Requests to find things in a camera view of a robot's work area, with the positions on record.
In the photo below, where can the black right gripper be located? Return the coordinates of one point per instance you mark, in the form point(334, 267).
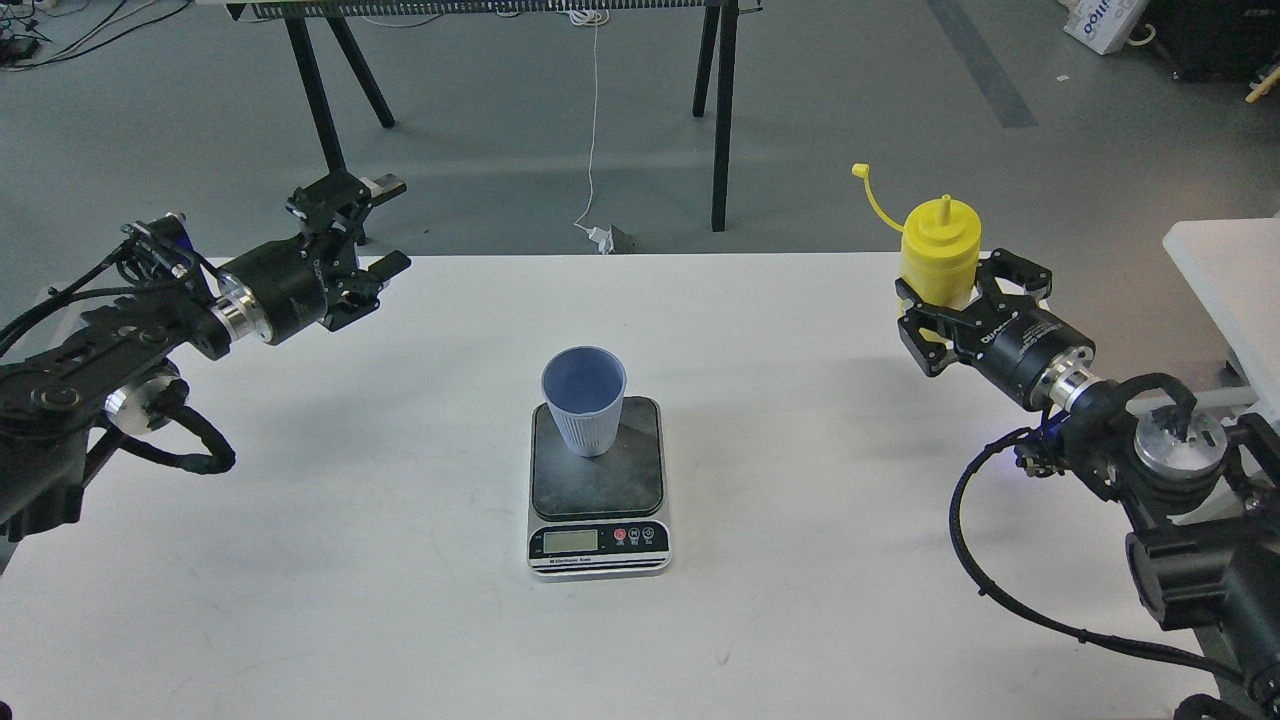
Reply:
point(1032, 356)

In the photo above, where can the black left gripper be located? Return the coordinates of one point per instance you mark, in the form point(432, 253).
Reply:
point(283, 286)

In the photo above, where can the yellow squeeze bottle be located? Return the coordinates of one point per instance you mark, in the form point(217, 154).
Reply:
point(940, 245)

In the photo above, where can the blue ribbed plastic cup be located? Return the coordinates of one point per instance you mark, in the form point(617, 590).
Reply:
point(584, 388)

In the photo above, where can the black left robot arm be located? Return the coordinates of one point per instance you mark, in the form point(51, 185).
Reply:
point(111, 385)

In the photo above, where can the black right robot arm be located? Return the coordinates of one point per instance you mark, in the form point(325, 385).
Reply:
point(1201, 495)

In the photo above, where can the digital kitchen scale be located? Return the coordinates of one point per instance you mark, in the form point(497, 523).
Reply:
point(599, 517)

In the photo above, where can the white power adapter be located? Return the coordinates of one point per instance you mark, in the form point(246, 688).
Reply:
point(603, 240)

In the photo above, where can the white cardboard box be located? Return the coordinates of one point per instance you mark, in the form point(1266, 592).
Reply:
point(1103, 26)

